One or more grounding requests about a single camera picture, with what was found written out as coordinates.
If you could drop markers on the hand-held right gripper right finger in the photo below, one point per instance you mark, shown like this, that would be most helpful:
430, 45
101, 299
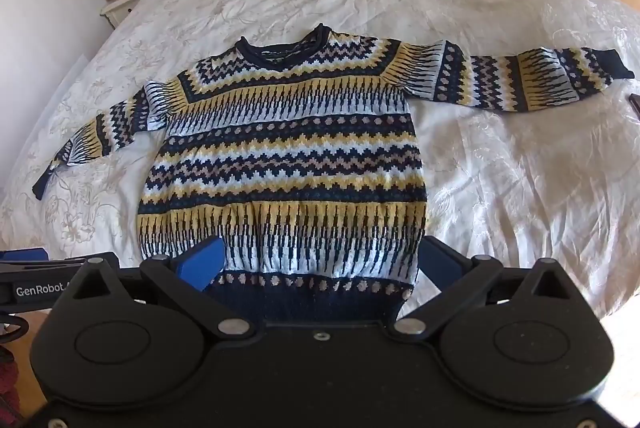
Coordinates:
442, 264

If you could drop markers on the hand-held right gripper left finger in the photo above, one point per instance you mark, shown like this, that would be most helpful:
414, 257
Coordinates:
204, 265

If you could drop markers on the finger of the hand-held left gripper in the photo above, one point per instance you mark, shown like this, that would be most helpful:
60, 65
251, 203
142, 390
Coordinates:
50, 265

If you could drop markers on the navy yellow patterned knit sweater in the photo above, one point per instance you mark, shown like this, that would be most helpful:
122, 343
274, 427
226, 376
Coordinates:
290, 148

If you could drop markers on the person's left forearm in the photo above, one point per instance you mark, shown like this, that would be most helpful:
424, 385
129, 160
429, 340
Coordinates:
6, 380

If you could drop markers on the dark flat object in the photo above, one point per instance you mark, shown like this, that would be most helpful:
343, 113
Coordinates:
635, 103

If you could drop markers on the white bedside table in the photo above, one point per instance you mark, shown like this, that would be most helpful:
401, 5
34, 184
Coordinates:
122, 6

